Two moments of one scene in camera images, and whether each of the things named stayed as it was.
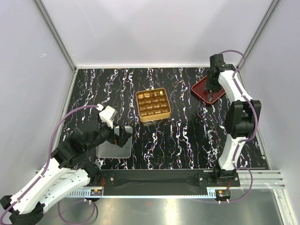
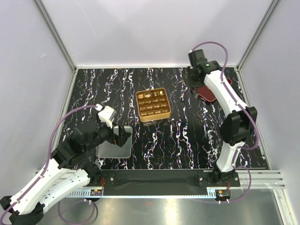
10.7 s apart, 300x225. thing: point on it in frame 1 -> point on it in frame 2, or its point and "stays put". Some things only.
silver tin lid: x=108 y=150 stays put
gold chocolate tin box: x=152 y=105 stays put
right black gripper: x=215 y=88 -> x=188 y=82
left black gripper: x=122 y=139 stays put
